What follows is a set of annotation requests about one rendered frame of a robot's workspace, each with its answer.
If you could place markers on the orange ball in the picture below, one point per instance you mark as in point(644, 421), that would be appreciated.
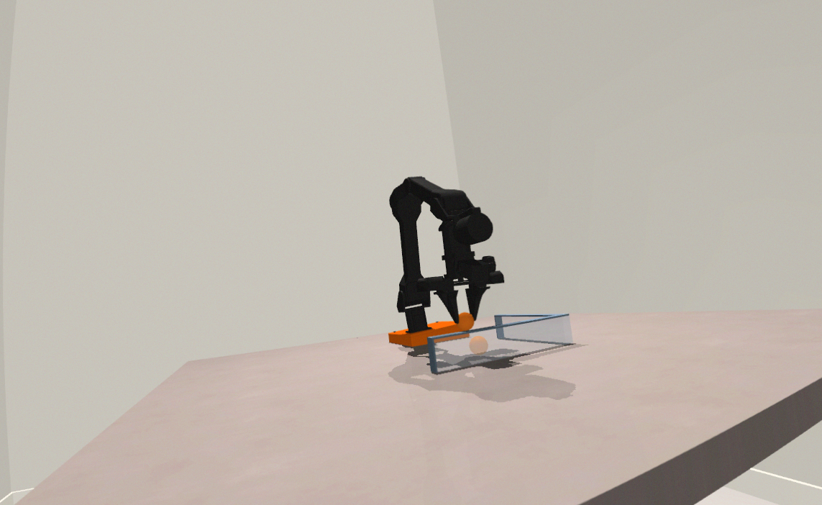
point(466, 321)

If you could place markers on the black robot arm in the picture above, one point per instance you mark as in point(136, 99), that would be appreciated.
point(462, 225)

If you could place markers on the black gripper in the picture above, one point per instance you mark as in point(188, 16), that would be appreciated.
point(445, 285)

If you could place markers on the low clear glass walls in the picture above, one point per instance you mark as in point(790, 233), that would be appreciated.
point(461, 351)

